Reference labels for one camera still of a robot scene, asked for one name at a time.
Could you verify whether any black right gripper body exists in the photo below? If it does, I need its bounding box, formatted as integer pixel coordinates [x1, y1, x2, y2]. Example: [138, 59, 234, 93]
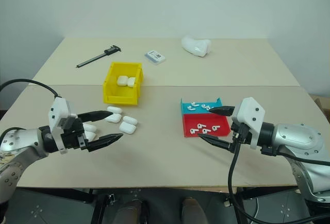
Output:
[229, 121, 252, 147]

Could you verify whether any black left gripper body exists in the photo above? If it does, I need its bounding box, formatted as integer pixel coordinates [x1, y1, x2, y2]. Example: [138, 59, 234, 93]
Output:
[61, 117, 90, 151]

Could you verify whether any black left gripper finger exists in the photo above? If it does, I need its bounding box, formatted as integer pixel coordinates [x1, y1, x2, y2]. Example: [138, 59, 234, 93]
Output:
[86, 133, 125, 153]
[77, 110, 112, 123]

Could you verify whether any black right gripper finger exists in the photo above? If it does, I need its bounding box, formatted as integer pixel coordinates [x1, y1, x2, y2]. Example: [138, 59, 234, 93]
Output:
[199, 134, 237, 153]
[208, 106, 236, 117]

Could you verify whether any yellow plastic bin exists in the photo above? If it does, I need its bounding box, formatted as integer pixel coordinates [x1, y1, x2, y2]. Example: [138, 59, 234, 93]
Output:
[103, 61, 144, 106]

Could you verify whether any small white printed box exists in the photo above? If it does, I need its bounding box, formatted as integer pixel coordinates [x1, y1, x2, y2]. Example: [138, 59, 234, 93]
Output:
[144, 50, 167, 65]

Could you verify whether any red plastic tray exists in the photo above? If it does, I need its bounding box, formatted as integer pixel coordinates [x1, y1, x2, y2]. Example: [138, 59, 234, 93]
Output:
[182, 113, 231, 138]

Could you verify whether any blue plastic tray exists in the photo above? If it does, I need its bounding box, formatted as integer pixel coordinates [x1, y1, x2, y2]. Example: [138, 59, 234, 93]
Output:
[179, 96, 224, 117]

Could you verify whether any black digital caliper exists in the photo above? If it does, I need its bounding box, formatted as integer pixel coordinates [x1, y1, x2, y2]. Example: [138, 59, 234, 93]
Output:
[76, 44, 123, 68]

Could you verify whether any white plastic bag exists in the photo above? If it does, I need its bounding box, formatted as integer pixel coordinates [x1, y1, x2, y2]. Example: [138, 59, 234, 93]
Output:
[180, 35, 212, 58]

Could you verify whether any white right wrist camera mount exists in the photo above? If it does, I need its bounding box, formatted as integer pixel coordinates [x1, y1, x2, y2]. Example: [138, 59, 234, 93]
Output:
[230, 96, 267, 150]

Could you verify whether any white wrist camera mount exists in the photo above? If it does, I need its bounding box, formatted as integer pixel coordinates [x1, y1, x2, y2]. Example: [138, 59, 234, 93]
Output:
[230, 96, 267, 150]
[48, 96, 78, 155]

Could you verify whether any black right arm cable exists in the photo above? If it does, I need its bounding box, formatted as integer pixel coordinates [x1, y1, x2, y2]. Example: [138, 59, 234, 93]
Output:
[227, 125, 330, 224]

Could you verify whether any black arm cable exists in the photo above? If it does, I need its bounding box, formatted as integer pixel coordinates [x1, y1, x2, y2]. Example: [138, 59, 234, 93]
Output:
[227, 125, 330, 224]
[0, 79, 63, 99]

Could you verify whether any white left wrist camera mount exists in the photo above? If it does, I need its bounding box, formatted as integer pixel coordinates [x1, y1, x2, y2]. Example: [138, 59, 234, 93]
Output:
[48, 96, 78, 155]

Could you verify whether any black table frame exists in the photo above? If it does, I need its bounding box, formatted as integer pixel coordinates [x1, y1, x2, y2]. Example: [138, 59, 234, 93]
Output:
[15, 186, 300, 224]

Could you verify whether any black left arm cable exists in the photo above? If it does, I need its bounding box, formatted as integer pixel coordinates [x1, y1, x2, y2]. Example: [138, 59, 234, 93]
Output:
[0, 79, 63, 99]

